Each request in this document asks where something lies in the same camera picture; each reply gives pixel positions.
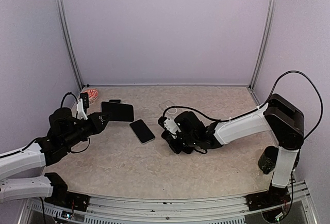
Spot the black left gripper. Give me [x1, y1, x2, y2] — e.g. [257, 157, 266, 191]
[62, 111, 111, 149]

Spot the large black teal-edged phone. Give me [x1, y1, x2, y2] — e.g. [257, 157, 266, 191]
[101, 102, 134, 122]

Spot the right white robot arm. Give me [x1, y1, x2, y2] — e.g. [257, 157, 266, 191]
[158, 93, 304, 205]

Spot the clear magsafe phone case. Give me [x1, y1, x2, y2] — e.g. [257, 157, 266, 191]
[159, 100, 178, 115]

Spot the silver-edged phone black screen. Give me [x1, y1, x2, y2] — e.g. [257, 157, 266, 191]
[129, 119, 155, 144]

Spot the red patterned bowl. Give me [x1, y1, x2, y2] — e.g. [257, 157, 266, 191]
[84, 88, 98, 105]

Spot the dark green cup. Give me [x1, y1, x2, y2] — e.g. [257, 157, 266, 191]
[258, 146, 278, 174]

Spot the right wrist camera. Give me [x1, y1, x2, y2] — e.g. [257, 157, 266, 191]
[158, 117, 181, 139]

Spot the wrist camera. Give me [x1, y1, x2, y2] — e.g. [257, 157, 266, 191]
[76, 92, 89, 120]
[158, 117, 181, 139]

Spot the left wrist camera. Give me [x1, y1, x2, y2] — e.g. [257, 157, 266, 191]
[76, 92, 89, 120]

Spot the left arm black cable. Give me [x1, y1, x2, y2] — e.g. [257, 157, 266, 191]
[60, 92, 79, 108]

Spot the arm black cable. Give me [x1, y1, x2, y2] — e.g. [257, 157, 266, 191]
[162, 70, 324, 142]
[60, 92, 79, 108]

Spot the aluminium table edge rail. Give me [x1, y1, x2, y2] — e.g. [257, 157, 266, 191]
[24, 180, 310, 224]

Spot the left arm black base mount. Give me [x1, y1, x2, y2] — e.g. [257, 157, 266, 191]
[44, 172, 90, 212]

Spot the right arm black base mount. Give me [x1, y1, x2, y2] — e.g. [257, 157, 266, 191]
[245, 184, 291, 211]

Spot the left aluminium frame post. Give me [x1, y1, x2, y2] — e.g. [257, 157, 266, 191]
[55, 0, 84, 90]

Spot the aluminium frame post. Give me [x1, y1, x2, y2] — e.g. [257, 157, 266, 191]
[55, 0, 84, 90]
[249, 0, 276, 91]

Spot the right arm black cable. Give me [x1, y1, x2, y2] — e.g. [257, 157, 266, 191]
[162, 70, 324, 142]

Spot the right aluminium frame post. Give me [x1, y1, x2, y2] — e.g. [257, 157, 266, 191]
[249, 0, 276, 91]

